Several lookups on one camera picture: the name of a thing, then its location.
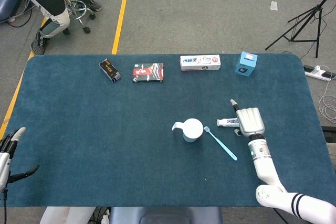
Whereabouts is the light blue toothbrush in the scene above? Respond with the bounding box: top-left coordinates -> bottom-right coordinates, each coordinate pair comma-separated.
204,126 -> 238,161

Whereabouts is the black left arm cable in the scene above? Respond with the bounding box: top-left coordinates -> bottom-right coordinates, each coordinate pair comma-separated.
2,188 -> 8,224

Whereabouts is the black tripod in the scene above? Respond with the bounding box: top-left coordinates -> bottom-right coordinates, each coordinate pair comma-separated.
265,0 -> 336,59

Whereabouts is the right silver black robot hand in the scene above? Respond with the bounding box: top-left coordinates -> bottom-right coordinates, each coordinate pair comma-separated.
230,99 -> 266,138

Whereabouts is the white coiled cable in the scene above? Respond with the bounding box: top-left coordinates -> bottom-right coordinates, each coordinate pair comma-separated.
318,79 -> 336,124

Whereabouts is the white toothpaste carton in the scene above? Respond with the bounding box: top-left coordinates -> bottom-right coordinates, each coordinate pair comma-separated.
180,55 -> 221,72

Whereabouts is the light blue speaker box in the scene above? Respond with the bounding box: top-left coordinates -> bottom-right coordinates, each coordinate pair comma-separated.
235,51 -> 258,77

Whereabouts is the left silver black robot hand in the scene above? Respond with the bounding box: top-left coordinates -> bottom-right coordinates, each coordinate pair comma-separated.
0,126 -> 40,192

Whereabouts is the red black flat box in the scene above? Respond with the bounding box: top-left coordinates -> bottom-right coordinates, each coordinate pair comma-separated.
132,62 -> 165,83

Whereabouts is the white cup with handle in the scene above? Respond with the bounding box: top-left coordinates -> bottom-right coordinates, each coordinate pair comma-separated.
172,118 -> 204,143

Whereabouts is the white toothpaste tube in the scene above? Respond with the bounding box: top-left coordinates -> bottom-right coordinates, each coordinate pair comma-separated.
216,118 -> 240,127

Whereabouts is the black equipment block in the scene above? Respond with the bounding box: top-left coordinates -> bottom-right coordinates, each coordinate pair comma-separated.
321,126 -> 336,145

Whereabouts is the small black carton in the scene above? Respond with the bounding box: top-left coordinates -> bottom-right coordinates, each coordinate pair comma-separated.
99,59 -> 122,83

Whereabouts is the black swivel stool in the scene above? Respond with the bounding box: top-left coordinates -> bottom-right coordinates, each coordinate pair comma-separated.
61,0 -> 97,35

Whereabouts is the white power strip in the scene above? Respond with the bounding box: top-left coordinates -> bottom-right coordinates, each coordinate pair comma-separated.
303,65 -> 336,82

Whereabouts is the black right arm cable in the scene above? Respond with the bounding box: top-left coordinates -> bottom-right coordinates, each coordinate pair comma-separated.
272,208 -> 289,224

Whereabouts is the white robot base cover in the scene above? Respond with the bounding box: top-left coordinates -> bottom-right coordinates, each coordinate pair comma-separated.
39,206 -> 97,224

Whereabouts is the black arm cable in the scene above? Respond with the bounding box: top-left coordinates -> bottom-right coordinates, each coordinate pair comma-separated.
272,208 -> 289,224
2,188 -> 8,224

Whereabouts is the blue carpet table mat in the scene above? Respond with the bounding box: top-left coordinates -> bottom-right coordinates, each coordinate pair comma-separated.
0,53 -> 336,208

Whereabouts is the yellow floor tape strip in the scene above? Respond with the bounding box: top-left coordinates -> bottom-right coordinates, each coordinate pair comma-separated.
111,0 -> 128,55
0,16 -> 49,141

